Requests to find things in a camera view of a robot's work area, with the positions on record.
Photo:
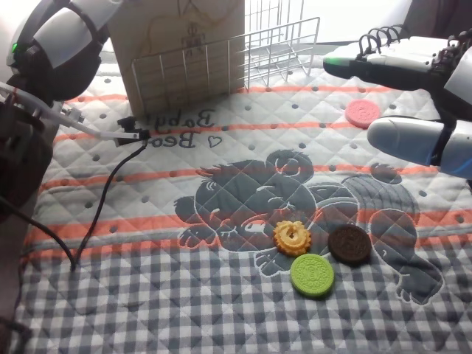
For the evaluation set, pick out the beige book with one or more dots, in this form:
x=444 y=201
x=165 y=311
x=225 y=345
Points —
x=166 y=29

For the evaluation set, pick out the grey quilt with bear print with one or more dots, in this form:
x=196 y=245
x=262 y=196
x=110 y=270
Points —
x=147 y=295

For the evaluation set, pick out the brown toy sandwich cookie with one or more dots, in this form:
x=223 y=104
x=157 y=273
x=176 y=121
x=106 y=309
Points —
x=349 y=243

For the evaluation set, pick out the pink toy cookie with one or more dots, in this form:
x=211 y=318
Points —
x=361 y=112

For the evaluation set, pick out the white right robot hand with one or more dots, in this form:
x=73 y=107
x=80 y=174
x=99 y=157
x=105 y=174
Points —
x=457 y=107

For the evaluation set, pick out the green toy sandwich cookie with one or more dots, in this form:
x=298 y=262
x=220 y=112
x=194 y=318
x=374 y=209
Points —
x=311 y=276

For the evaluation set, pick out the yellow toy butter cookie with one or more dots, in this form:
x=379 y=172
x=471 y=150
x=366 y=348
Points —
x=285 y=241

